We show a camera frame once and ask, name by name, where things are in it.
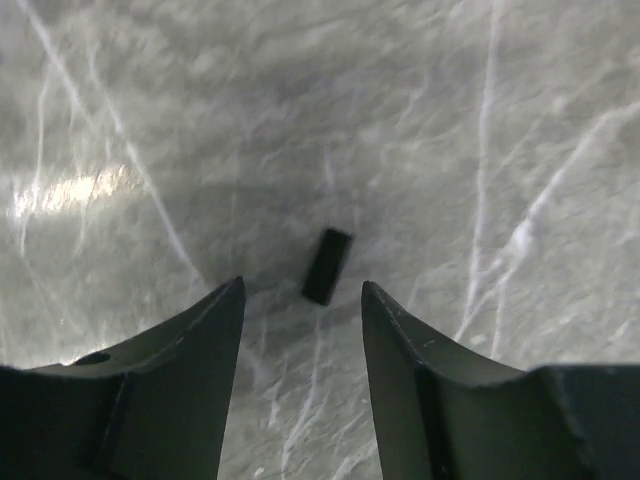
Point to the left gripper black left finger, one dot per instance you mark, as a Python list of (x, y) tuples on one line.
[(152, 407)]

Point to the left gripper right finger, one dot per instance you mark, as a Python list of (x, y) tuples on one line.
[(442, 411)]

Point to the black pen cap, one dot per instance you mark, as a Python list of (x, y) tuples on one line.
[(326, 266)]

